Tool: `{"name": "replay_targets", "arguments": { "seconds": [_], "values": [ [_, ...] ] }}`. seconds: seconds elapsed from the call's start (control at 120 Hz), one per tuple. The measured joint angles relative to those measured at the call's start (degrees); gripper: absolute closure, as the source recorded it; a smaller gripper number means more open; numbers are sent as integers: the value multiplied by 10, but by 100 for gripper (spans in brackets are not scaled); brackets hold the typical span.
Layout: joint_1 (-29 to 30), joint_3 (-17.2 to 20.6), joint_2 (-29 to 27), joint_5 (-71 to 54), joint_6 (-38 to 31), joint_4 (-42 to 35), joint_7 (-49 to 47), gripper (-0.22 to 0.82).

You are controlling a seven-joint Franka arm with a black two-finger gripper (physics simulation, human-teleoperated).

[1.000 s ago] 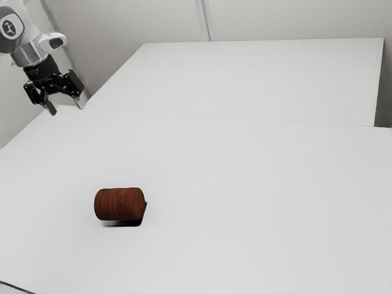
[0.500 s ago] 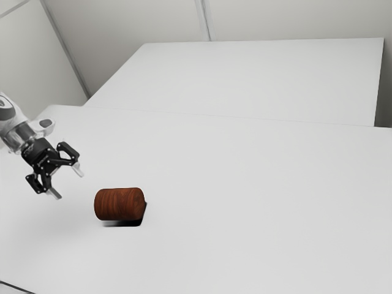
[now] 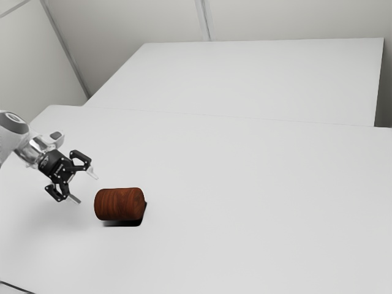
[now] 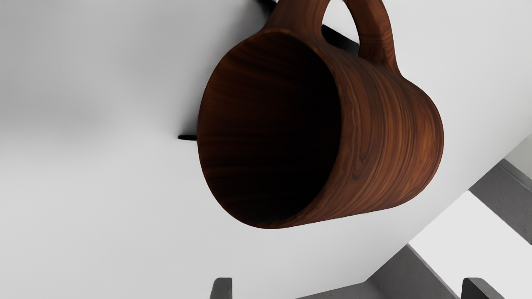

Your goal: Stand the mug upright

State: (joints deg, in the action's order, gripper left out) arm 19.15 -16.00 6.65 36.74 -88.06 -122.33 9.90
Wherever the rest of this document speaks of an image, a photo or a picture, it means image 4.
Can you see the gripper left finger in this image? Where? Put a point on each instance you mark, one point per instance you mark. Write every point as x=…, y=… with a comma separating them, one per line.
x=222, y=289

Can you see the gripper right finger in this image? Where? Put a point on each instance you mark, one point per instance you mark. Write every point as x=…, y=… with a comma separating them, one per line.
x=478, y=290

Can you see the brown wooden mug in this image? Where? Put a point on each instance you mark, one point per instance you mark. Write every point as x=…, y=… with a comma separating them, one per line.
x=374, y=137

